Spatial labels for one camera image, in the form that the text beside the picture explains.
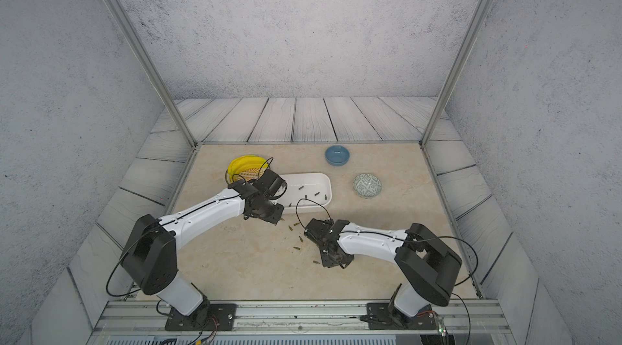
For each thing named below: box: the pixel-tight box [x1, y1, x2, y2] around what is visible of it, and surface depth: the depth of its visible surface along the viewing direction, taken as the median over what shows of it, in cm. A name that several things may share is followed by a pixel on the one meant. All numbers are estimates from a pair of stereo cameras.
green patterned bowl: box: [352, 173, 383, 199], surface depth 104 cm
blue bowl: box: [324, 144, 350, 167], surface depth 116 cm
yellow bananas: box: [227, 155, 269, 184], surface depth 109 cm
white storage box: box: [272, 173, 333, 215], surface depth 104 cm
